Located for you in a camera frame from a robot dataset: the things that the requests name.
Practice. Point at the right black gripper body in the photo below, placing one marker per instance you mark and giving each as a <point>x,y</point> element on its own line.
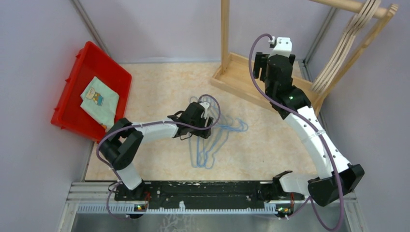
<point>260,62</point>

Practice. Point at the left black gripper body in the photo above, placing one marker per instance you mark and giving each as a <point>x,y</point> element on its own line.
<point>202,133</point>

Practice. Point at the blue wire hanger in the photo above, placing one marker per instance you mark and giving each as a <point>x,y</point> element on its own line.
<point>198,142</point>
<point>220,136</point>
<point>192,99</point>

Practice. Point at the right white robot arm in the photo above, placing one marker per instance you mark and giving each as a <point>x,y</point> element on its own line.
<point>336,176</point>

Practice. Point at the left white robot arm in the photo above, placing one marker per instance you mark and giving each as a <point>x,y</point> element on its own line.
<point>120,144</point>

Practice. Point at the wooden hanger rack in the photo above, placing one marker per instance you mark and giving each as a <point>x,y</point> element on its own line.
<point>368,21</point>

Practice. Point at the folded light green cloth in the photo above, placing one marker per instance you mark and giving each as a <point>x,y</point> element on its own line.
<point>100,102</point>

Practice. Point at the red plastic bin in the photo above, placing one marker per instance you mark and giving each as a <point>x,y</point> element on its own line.
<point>90,62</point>

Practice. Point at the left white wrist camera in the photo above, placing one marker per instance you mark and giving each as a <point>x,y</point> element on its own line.
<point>205,106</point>

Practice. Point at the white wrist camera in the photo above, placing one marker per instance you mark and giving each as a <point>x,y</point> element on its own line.
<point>205,106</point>
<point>281,46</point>

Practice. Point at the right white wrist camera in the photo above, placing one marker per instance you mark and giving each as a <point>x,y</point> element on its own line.
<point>281,46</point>

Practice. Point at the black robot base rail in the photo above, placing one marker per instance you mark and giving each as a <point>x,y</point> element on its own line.
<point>205,195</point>

